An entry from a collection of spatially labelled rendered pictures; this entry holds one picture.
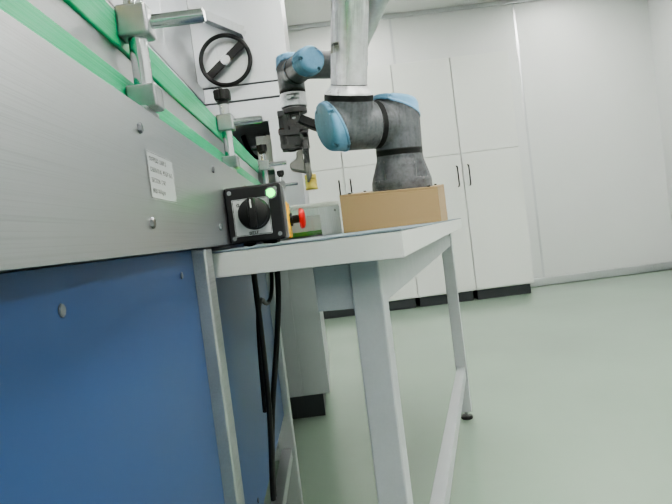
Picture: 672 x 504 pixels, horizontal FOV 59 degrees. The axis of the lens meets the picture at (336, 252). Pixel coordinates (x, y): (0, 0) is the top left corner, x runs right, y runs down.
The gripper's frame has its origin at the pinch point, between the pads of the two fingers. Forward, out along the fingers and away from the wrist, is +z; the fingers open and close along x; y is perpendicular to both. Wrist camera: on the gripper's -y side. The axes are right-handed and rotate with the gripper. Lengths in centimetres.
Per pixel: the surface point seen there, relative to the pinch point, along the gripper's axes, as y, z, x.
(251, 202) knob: 8, 11, 91
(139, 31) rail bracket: 12, -3, 120
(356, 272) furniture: -5, 21, 95
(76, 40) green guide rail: 14, 0, 129
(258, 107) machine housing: 18, -37, -72
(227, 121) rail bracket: 12, -4, 74
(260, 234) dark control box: 8, 15, 88
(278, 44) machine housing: 7, -62, -72
